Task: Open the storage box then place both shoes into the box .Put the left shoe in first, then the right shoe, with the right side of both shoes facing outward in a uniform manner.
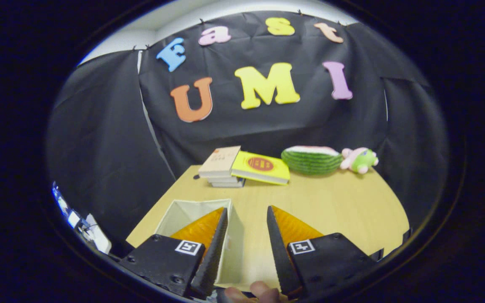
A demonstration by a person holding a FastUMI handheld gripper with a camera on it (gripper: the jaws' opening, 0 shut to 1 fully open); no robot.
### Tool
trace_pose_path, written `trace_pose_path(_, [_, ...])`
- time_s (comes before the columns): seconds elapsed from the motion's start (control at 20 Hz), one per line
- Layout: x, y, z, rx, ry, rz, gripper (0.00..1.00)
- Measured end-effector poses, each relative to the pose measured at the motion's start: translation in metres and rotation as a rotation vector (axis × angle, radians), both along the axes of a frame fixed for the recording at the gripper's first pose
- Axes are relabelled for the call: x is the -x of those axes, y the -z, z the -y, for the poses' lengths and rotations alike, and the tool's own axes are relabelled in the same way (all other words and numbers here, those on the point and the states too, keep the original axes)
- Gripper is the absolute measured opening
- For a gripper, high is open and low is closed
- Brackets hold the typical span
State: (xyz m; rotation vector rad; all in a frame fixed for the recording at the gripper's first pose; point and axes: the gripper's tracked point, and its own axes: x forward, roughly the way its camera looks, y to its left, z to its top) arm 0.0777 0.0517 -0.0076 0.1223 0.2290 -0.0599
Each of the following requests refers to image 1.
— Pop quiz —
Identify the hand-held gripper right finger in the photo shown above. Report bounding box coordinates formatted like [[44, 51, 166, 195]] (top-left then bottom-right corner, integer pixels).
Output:
[[266, 205, 378, 300]]

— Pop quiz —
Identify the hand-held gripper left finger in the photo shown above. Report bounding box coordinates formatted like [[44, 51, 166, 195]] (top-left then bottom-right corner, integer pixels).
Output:
[[118, 206, 229, 300]]

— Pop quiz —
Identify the beige fabric storage box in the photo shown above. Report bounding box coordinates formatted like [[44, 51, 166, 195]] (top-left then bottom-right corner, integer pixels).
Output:
[[154, 199, 245, 287]]

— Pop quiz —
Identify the yellow book with red circle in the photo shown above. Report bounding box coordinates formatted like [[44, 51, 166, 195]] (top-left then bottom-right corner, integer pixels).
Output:
[[231, 151, 291, 186]]

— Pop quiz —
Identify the beige book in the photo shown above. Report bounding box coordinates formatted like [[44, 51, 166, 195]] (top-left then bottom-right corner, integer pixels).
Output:
[[198, 146, 241, 178]]

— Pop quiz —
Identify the watermelon slice plush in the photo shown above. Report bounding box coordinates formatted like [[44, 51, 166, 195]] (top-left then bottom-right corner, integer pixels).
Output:
[[281, 146, 344, 176]]

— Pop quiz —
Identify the white side desk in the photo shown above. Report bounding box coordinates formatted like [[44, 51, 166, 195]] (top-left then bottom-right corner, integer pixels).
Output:
[[83, 214, 112, 254]]

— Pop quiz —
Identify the pink and green plush toy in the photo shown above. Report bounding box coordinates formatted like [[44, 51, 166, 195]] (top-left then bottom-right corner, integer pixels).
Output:
[[340, 147, 379, 174]]

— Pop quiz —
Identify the computer monitor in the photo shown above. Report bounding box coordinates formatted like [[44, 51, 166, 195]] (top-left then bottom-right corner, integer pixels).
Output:
[[52, 182, 84, 231]]

